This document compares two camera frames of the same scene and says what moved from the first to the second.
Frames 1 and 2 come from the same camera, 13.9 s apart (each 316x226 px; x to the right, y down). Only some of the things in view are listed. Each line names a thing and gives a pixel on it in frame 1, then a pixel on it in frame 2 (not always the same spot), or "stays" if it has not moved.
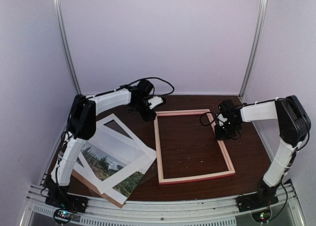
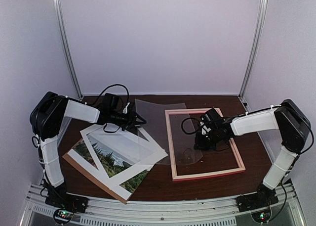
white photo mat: (150, 155) → (123, 174)
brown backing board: (121, 205) → (92, 177)
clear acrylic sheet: (119, 179) → (182, 133)
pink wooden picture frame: (191, 112) → (197, 112)
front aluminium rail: (206, 211) stays
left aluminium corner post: (62, 32) stays
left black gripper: (147, 117) → (132, 120)
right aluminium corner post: (263, 16) stays
